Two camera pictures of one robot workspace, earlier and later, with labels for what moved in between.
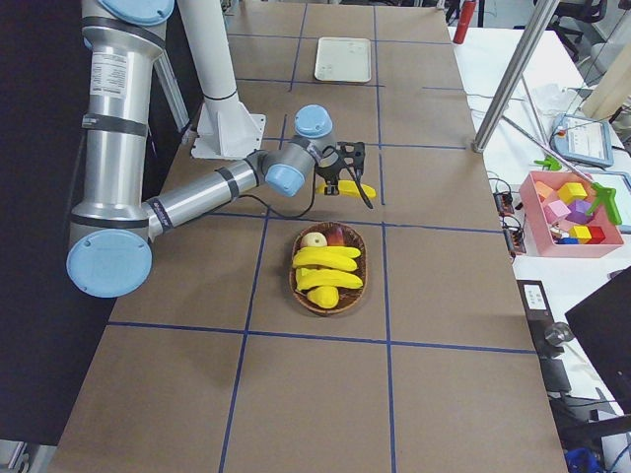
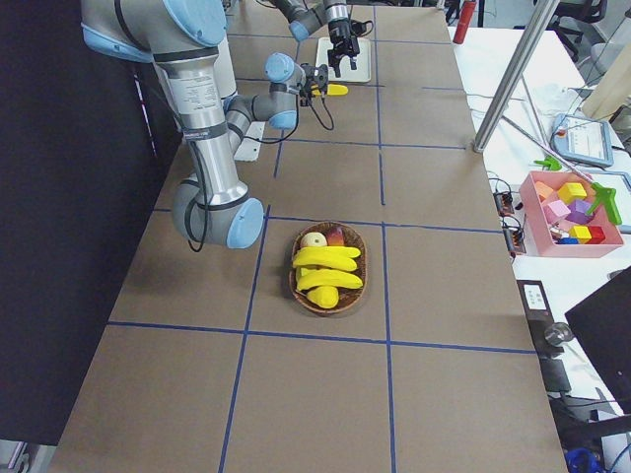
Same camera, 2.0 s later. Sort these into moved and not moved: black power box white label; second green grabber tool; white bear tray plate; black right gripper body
Moved: black right gripper body
Not moved: second green grabber tool; black power box white label; white bear tray plate
